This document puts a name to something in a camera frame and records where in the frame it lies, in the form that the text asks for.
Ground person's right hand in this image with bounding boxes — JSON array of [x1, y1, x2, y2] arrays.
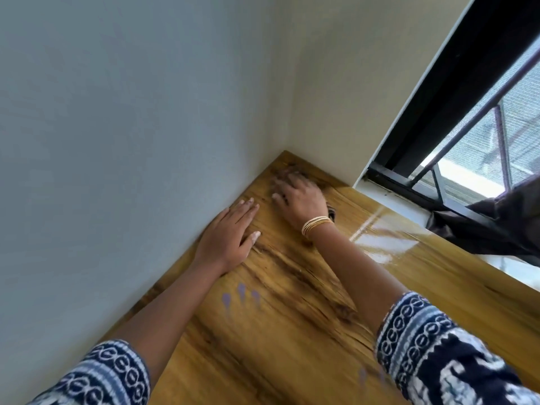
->
[[269, 170, 332, 232]]

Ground person's left hand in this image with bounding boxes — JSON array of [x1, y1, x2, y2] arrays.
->
[[192, 197, 262, 275]]

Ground brown striped cleaning cloth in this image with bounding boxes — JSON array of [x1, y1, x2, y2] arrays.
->
[[272, 164, 338, 224]]

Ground person's right forearm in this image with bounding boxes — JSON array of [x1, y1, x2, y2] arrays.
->
[[310, 225, 410, 334]]

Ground person's left forearm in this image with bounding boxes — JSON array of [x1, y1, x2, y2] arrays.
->
[[107, 259, 231, 389]]

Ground gold bangles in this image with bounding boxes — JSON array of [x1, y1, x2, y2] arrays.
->
[[300, 215, 335, 240]]

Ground wooden table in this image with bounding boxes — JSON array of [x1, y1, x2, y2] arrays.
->
[[99, 150, 540, 405]]

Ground black framed window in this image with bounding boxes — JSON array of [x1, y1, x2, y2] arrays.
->
[[364, 0, 540, 232]]

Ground brown leaf-patterned curtain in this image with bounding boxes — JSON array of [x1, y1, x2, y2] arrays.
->
[[426, 172, 540, 268]]

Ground blue white patterned top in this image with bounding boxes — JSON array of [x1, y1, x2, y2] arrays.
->
[[27, 290, 540, 405]]

